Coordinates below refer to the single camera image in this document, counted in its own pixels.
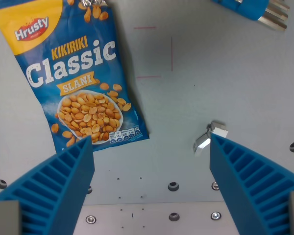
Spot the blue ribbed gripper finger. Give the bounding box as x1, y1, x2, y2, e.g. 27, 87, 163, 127
0, 136, 96, 235
209, 134, 294, 235

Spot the blue handled hex key set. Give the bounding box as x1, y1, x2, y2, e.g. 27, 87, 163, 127
212, 0, 291, 32

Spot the blue Hrusty peanut bag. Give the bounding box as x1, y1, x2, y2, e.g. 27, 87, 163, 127
0, 0, 150, 153

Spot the small metal bracket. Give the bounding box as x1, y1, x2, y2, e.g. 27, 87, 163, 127
192, 120, 229, 157

